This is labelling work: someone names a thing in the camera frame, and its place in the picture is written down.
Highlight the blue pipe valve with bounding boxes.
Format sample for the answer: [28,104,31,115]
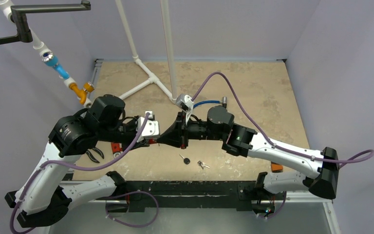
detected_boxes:
[41,52,70,79]

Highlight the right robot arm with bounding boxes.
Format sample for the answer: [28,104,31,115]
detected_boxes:
[157,105,339,199]

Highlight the aluminium rail frame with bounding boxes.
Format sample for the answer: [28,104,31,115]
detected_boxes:
[46,58,341,234]

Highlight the orange pipe valve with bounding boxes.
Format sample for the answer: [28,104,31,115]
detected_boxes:
[68,82,94,106]

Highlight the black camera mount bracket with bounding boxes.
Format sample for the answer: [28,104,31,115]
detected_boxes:
[0,0,92,45]

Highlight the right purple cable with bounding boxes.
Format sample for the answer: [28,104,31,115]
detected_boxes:
[190,72,374,169]

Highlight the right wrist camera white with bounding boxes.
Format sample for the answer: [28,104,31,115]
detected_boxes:
[175,94,194,124]

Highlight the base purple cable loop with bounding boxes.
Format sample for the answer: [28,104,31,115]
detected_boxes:
[105,190,161,227]

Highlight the black head key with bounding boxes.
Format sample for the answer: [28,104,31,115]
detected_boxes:
[179,154,190,165]

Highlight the silver key bunch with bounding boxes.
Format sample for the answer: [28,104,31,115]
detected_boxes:
[197,161,210,169]

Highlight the orange brush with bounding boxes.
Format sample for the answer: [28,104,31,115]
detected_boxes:
[271,163,283,173]

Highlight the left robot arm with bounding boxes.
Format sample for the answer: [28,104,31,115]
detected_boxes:
[5,95,160,233]

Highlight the red handled wrench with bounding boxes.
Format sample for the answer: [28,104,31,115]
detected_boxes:
[111,142,122,158]

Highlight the red cable lock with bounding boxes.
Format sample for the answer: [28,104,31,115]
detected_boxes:
[148,139,157,145]

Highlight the white PVC pipe frame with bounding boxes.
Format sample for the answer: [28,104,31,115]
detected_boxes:
[0,0,180,109]

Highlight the black pliers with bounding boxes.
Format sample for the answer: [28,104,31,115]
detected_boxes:
[85,147,105,164]

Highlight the blue cable lock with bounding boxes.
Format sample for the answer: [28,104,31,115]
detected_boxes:
[193,96,227,109]

